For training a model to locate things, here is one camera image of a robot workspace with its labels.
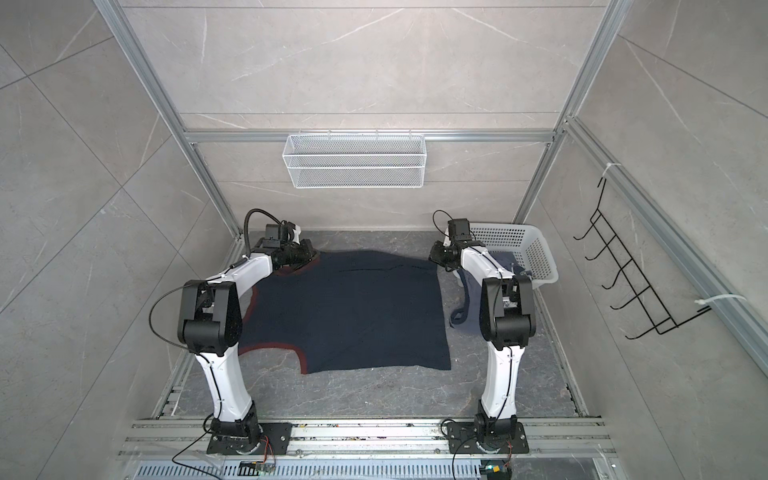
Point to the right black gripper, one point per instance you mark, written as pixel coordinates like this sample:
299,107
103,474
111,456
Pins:
436,256

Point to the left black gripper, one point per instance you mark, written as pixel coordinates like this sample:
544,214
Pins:
309,254

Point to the navy tank top red trim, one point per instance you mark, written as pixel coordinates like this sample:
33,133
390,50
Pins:
349,310

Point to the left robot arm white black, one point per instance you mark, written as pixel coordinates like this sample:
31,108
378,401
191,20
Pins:
210,327

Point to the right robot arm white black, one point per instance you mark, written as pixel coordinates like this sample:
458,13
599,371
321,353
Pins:
506,322

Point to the grey-blue printed tank top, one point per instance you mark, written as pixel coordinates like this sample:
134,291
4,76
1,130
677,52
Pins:
466,316

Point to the white plastic laundry basket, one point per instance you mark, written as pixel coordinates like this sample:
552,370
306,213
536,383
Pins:
525,245

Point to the white zip tie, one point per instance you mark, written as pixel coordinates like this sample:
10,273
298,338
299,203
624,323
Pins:
719,297

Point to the white wire mesh wall basket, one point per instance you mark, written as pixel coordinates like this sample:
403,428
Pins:
355,161

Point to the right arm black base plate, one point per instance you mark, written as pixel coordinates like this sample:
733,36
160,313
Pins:
463,438

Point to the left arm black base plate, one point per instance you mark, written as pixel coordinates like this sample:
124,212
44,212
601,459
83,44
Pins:
270,437

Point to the black wire hook rack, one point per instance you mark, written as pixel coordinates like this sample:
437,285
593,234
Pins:
629,272

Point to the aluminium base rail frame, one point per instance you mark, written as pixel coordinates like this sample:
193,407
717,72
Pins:
560,448

